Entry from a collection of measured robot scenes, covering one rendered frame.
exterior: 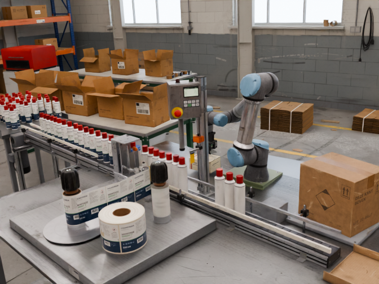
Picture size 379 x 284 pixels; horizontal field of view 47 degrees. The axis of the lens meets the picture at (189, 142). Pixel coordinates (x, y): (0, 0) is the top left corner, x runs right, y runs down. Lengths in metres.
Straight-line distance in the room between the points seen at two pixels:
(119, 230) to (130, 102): 2.33
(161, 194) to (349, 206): 0.84
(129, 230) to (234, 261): 0.46
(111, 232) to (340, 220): 1.01
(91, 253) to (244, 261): 0.65
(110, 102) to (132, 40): 5.63
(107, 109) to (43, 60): 3.38
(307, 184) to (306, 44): 5.69
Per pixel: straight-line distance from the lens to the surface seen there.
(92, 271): 1.83
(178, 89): 2.24
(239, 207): 2.10
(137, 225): 1.86
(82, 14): 10.97
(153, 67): 6.56
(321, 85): 7.70
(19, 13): 9.66
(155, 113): 3.94
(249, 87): 2.25
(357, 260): 1.98
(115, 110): 4.31
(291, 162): 2.93
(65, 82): 4.75
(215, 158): 2.73
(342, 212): 2.06
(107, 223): 1.85
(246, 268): 1.86
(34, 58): 7.47
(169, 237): 1.98
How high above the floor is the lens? 1.90
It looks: 19 degrees down
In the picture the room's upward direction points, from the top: 3 degrees counter-clockwise
